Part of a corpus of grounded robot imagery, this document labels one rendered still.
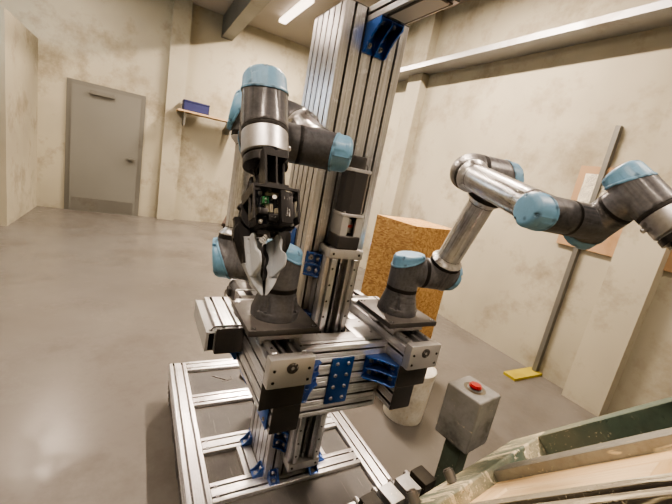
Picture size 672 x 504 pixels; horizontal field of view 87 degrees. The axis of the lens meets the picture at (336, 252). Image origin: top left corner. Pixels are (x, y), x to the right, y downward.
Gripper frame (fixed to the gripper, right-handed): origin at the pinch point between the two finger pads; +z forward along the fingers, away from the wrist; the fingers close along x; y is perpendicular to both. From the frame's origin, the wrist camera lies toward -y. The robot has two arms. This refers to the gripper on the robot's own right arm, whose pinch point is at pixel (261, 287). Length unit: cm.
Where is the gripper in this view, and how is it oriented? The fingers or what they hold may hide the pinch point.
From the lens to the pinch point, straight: 55.6
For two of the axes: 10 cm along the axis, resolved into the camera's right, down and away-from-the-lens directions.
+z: 0.5, 9.8, -2.0
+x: 8.7, 0.6, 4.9
